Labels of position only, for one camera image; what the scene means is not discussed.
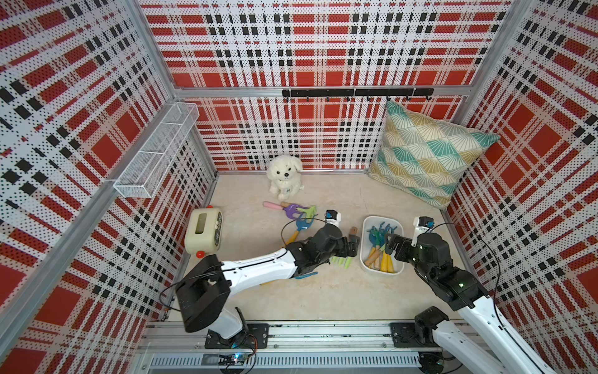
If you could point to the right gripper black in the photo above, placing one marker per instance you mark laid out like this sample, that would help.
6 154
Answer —
404 242

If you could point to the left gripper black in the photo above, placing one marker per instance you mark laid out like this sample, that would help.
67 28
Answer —
352 245

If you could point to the light green fork wooden handle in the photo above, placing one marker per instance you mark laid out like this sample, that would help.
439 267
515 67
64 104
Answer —
343 259

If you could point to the dark green rake wooden handle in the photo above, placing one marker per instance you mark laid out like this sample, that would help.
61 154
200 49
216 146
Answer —
373 238

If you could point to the white plastic storage box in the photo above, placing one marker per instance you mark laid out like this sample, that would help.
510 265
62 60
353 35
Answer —
366 245

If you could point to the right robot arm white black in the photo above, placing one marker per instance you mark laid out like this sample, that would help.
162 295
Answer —
465 295

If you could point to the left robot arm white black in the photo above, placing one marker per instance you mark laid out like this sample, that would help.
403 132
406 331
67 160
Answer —
203 293

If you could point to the light green rake near purple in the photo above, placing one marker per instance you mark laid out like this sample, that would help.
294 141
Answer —
308 214

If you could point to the white plush dog toy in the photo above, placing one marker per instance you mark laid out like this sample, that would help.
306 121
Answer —
284 174

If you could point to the teal yellow patterned pillow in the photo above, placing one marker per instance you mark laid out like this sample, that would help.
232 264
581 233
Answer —
426 157

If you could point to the cream retro toaster toy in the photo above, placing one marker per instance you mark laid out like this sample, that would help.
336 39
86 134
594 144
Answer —
204 232

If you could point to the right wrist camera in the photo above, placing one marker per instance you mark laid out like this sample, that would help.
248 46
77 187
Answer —
421 225

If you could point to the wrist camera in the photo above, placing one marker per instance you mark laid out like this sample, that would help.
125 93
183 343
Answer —
421 225
333 217

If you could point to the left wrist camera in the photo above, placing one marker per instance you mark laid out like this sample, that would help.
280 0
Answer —
333 217

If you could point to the purple rake pink handle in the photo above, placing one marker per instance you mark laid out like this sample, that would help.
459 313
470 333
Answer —
292 211

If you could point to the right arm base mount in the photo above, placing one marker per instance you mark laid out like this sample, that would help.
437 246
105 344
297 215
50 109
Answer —
419 332

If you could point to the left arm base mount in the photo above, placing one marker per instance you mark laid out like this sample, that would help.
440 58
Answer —
231 330

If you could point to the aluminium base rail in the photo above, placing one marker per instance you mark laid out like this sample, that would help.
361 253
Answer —
166 347

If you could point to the black wall hook rail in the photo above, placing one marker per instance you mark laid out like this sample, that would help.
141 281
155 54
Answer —
358 93

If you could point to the white wire mesh shelf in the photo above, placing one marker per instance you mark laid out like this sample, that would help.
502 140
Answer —
145 173

